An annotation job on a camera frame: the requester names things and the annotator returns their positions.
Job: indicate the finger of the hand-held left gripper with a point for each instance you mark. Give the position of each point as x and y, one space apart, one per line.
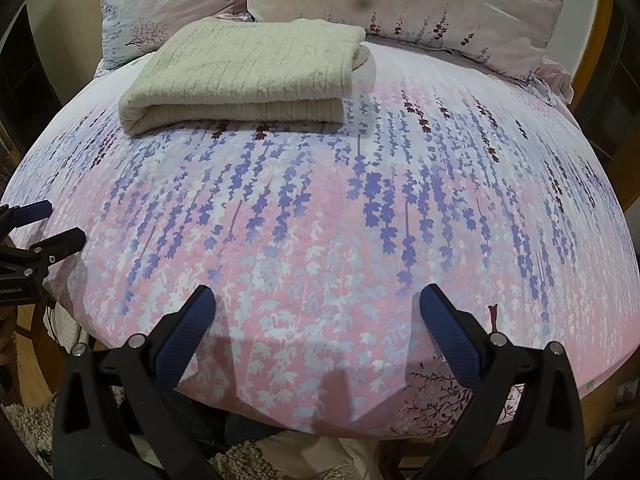
57 246
30 213

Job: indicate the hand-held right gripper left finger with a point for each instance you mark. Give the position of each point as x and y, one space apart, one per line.
182 330

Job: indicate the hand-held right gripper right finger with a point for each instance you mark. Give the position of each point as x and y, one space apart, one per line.
452 330

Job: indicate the cream knitted sweater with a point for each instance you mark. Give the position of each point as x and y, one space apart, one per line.
245 75

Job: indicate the dark cloth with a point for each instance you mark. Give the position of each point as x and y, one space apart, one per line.
200 420

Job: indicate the beige shaggy rug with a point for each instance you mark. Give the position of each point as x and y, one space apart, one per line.
30 425

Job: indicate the floral bed sheet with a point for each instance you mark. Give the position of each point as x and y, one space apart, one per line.
340 240

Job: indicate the floral pillow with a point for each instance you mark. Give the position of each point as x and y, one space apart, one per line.
160 5
415 5

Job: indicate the wooden bed frame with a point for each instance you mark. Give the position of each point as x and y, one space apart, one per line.
592 60

